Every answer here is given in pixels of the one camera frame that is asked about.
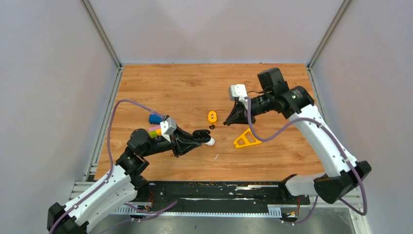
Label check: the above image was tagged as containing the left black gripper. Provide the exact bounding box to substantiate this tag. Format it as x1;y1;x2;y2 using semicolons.
141;122;202;157

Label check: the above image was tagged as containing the black earbud charging case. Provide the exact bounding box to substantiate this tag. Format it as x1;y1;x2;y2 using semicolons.
192;129;211;143

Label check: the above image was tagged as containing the white earbud charging case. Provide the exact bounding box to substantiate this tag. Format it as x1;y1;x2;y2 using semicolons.
205;138;215;146

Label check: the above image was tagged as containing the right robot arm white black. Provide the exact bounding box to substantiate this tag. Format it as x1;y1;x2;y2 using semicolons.
224;67;372;204

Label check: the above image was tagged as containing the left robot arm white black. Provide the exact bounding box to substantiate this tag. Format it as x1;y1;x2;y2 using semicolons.
47;125;215;234

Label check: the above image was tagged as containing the yellow traffic light block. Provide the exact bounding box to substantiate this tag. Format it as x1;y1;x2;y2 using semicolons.
207;111;217;125

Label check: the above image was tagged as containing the pink green orange brick stack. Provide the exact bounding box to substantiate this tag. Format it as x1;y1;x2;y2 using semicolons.
149;125;162;138

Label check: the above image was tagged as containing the blue toy brick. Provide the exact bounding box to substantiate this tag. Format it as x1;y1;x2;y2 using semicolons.
148;114;163;125

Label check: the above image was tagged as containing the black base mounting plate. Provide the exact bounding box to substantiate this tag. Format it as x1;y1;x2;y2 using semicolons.
131;181;310;214

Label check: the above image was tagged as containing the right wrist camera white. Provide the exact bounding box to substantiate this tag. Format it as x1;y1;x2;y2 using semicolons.
228;84;248;101

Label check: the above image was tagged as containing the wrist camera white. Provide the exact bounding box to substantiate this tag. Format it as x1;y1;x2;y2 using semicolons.
160;117;177;143
228;84;248;101

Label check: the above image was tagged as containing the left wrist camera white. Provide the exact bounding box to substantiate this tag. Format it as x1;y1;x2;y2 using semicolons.
160;117;177;143

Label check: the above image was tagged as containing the white slotted cable duct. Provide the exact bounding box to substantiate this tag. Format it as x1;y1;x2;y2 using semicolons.
79;203;282;218

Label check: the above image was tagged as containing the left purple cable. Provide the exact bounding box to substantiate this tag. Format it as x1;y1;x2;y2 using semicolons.
48;99;178;234

